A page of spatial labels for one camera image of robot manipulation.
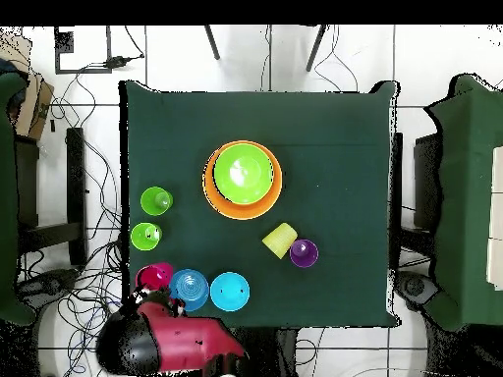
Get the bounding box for white boxes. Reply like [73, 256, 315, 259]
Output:
[485, 145, 503, 291]

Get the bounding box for black power adapter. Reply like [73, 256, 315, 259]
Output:
[105, 55, 144, 69]

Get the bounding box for dark green table cloth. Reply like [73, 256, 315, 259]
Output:
[119, 80, 400, 330]

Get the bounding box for black bench frame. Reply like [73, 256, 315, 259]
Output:
[15, 127, 88, 268]

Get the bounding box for black tripod leg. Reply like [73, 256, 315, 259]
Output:
[203, 25, 221, 61]
[305, 25, 329, 73]

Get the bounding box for yellow plastic cup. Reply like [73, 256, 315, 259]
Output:
[261, 222, 299, 261]

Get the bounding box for red plastic cup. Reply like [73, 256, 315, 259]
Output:
[135, 261, 175, 293]

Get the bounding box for translucent blue plastic bowl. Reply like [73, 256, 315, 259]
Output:
[168, 268, 210, 312]

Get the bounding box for green plastic cup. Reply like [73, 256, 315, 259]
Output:
[130, 222, 163, 251]
[140, 186, 174, 217]

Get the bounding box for black stand base with knob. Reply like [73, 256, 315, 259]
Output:
[17, 268, 80, 303]

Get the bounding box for large orange plastic bowl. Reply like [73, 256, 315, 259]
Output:
[201, 139, 284, 221]

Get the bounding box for green plastic bowl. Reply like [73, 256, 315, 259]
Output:
[212, 142, 275, 206]

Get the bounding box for black square floor frame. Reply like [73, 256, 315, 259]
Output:
[53, 26, 113, 75]

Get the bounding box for purple plastic cup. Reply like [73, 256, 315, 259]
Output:
[289, 239, 320, 269]

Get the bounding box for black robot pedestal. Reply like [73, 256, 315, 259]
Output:
[243, 328, 300, 377]

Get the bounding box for brown cardboard box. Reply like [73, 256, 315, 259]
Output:
[0, 30, 55, 141]

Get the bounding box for green-clothed side table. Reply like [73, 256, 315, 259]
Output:
[0, 72, 38, 326]
[423, 74, 503, 331]

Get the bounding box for ribbed cyan plastic bowl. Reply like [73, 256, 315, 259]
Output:
[209, 271, 252, 313]

